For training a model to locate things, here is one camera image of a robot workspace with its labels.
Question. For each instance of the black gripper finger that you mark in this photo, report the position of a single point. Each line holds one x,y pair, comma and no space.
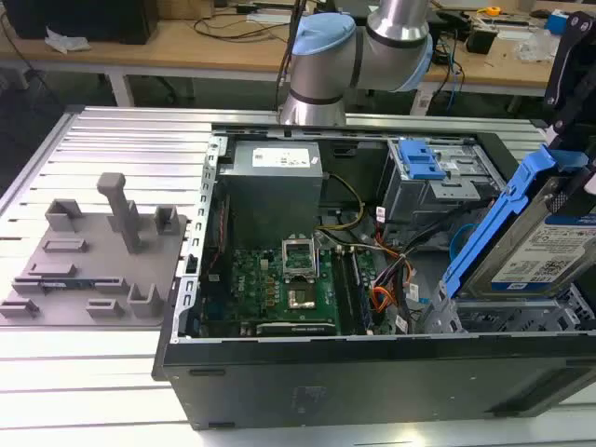
586,102
561,79

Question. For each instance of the hard disk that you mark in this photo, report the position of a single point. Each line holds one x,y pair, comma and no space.
512,242

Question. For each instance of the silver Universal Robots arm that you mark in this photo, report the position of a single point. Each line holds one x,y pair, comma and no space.
326,70

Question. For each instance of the perforated metal disk bay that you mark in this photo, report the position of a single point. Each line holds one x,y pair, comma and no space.
512,316

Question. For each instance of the black RAM slot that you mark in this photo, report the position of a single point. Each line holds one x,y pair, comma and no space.
363,298
342,288

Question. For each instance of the clear plastic bag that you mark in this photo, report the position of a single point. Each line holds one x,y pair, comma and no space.
535,46

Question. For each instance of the blue cardboard box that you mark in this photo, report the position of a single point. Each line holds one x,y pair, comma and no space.
558,21

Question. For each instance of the small black device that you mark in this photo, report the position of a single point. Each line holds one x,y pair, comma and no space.
479,39

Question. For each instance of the yellow tape roll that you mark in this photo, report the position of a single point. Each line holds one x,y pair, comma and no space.
492,10

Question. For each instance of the blue plastic drive latch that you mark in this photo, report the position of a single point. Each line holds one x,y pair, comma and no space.
421,160

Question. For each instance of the metal optical drive cage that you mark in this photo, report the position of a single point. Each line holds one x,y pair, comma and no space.
419,200

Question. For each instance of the white barcode tag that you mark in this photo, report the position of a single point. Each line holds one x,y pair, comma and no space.
381,214

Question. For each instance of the thin metal locking lever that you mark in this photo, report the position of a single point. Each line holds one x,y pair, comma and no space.
318,261

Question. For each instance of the grey power supply unit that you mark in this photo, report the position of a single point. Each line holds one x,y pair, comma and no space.
270,195

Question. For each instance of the CPU socket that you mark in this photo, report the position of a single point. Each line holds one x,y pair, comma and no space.
302,300

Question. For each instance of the black NVIDIA graphics card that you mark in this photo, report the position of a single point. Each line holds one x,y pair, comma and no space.
298,329

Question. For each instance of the black open PC case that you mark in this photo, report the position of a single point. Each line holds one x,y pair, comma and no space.
354,386

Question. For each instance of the green motherboard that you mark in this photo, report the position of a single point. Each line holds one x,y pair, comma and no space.
251,288

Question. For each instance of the large black box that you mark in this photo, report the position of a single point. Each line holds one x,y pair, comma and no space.
93,18

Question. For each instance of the white crumpled paper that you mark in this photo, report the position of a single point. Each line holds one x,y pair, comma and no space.
65,41

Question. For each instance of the grey plastic parts rack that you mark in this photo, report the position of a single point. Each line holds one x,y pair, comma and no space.
93,279

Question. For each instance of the RAM stick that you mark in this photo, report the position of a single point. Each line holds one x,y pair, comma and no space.
65,283

